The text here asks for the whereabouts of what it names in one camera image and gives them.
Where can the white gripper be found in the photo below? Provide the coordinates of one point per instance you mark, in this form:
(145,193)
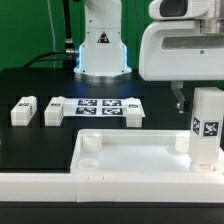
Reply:
(177,51)

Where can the white desk top tray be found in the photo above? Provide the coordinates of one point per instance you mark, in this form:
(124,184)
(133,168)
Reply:
(123,150)

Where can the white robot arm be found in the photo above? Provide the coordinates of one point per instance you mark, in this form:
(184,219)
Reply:
(103,56)

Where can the white marker sheet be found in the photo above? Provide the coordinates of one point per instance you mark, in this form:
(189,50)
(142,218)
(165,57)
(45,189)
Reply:
(84,107)

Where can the white front fence bar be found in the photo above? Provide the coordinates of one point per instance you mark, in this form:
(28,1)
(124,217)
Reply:
(112,188)

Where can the black cable vertical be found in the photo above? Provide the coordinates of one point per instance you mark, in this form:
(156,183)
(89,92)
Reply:
(69,45)

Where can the black cable horizontal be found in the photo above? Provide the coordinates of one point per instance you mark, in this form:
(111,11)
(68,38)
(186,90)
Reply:
(54,56)

